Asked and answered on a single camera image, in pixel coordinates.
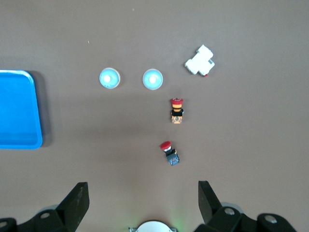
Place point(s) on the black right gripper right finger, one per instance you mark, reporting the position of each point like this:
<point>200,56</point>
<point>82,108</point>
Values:
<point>212,210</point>

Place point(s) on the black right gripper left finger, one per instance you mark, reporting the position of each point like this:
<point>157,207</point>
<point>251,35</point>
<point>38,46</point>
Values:
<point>72,207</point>

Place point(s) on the light blue call bell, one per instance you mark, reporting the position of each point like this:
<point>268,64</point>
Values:
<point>152,79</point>
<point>109,78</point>

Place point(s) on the red pushbutton blue-black base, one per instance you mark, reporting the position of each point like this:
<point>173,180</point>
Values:
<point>172,155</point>

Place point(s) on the red pushbutton yellow collar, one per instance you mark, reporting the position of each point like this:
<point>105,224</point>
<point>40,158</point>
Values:
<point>177,112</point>

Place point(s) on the blue plastic tray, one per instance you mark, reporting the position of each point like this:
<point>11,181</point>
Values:
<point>17,108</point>

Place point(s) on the white circuit breaker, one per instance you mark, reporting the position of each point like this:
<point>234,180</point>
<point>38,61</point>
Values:
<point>199,60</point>

